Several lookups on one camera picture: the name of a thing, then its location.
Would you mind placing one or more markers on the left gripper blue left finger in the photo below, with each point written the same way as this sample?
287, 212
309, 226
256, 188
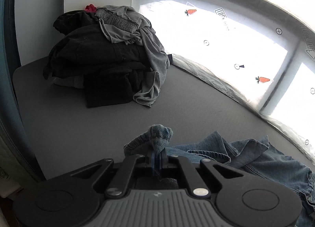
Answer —
152, 162

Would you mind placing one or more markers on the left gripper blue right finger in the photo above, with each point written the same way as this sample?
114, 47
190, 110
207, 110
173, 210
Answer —
163, 160

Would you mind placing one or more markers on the blue denim jeans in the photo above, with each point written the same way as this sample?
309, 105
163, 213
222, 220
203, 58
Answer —
257, 157

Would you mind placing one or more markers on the black garment pile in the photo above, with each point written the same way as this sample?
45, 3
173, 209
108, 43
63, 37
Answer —
86, 60

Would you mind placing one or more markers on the grey sweatshirt garment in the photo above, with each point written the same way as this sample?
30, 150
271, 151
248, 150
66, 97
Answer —
123, 26

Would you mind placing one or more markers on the white printed curtain sheet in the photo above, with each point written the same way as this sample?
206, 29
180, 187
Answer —
258, 52

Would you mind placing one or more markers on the red garment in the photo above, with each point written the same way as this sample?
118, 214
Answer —
91, 8

